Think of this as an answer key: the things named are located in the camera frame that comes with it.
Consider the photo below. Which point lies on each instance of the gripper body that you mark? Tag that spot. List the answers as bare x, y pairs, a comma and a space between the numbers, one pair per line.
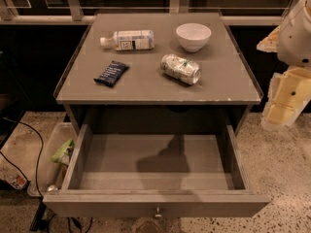
295, 39

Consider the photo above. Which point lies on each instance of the grey top drawer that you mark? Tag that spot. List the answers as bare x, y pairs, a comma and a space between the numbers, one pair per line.
129, 175

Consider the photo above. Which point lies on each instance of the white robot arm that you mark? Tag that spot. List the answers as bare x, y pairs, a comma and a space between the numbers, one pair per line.
300, 14

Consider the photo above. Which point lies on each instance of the metal drawer knob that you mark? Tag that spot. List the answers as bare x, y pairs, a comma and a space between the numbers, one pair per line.
157, 214

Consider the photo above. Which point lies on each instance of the crushed silver soda can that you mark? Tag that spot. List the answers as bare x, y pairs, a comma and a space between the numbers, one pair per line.
182, 69

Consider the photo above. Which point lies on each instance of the white ceramic bowl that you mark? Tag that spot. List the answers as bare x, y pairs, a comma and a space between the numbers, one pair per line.
193, 37

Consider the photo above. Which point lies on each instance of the grey wooden cabinet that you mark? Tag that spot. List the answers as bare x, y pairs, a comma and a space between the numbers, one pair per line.
226, 78

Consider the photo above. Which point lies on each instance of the clear plastic water bottle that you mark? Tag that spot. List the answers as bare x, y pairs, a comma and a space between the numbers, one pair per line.
130, 40

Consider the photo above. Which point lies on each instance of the dark blue snack packet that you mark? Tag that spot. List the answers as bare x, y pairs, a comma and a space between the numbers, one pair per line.
112, 73

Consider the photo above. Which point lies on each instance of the metal window railing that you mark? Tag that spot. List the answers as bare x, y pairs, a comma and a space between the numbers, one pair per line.
85, 11

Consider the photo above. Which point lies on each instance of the green chip bag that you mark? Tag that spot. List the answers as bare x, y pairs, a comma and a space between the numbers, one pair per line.
64, 153

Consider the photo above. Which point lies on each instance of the clear plastic storage bin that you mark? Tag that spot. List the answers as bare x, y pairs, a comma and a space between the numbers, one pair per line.
49, 172

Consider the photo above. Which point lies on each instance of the small silver can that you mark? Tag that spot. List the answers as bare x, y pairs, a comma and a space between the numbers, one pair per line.
52, 187

